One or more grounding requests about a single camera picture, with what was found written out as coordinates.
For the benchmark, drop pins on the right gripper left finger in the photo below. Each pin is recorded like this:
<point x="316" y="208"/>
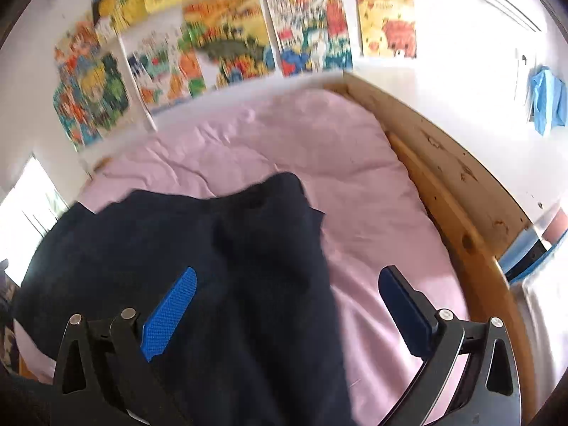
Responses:
<point x="103" y="374"/>

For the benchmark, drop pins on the blue 2024 poster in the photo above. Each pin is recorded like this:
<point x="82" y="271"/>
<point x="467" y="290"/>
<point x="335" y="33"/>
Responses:
<point x="312" y="35"/>

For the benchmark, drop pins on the black puffer jacket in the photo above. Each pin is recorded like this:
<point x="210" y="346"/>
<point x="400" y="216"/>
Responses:
<point x="259" y="343"/>

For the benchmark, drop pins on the orange fruit poster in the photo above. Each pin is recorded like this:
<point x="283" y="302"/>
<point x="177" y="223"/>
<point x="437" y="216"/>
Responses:
<point x="164" y="74"/>

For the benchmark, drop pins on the blue cloth on wall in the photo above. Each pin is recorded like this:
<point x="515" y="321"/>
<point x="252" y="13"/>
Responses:
<point x="548" y="101"/>

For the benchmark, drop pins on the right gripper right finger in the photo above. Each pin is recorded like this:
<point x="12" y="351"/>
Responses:
<point x="488" y="392"/>

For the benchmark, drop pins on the pink bed sheet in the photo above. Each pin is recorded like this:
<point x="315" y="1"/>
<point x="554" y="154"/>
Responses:
<point x="374" y="215"/>

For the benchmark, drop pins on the wooden bed frame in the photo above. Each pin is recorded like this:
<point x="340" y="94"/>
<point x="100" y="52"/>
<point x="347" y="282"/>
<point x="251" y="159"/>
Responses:
<point x="476" y="217"/>

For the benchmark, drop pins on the dark whale flower poster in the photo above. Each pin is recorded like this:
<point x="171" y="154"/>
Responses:
<point x="229" y="38"/>

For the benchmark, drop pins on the green character poster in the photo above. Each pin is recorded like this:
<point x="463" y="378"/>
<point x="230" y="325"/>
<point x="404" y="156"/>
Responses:
<point x="93" y="100"/>

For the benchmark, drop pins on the yellow pink pig poster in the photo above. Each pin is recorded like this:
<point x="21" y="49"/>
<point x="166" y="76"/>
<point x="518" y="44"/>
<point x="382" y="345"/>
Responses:
<point x="387" y="28"/>

